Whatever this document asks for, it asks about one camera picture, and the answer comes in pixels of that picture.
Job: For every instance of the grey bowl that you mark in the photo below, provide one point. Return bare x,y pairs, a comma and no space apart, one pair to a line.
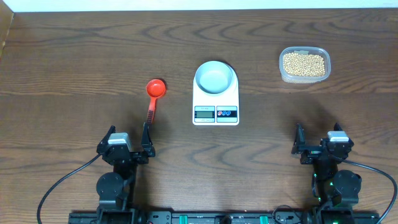
213,77

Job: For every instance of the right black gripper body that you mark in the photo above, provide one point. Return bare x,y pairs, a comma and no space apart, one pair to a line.
311,154

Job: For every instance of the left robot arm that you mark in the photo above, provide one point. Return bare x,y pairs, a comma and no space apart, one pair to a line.
116,188

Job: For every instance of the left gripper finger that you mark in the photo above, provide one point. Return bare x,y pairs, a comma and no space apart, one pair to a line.
104,141
146,142

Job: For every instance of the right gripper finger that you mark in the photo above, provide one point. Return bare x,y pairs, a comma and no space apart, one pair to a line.
337,127
299,137

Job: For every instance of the black mounting rail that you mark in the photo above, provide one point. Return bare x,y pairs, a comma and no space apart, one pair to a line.
183,218

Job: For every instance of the clear plastic container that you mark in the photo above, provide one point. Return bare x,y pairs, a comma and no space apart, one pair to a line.
305,50

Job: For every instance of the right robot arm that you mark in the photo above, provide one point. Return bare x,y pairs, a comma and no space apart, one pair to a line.
337,190

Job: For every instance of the soybeans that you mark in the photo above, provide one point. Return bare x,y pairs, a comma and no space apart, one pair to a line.
308,65

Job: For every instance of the white digital kitchen scale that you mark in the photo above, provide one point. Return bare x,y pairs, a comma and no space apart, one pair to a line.
216,109

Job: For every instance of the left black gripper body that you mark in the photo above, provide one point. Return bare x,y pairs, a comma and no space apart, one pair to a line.
138,158

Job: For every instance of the red measuring scoop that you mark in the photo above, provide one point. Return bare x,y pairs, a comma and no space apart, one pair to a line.
156,89

